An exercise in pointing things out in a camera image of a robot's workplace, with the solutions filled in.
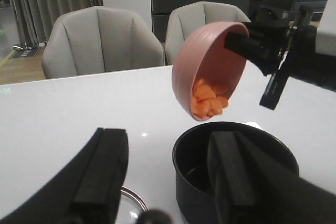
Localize pink bowl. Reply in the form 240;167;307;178
172;22;248;121

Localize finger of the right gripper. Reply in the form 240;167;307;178
259;52;291;110
224;33;265;64

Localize glass lid with blue knob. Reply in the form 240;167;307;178
114;187;172;224

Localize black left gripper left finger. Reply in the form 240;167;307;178
65;127;130;224

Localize barrier stanchion post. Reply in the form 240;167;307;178
7;0;40;51

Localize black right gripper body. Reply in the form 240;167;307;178
247;6;335;90

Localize grey upholstered chair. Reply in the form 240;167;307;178
41;6;165;79
165;1;250;65

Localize orange ham slices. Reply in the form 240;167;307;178
191;78;229;120

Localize left grey upholstered chair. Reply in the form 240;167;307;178
41;6;165;79

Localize right grey upholstered chair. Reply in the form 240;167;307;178
165;1;250;65

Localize dark blue saucepan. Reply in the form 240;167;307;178
172;122;299;223

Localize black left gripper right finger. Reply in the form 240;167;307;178
207;131;256;223

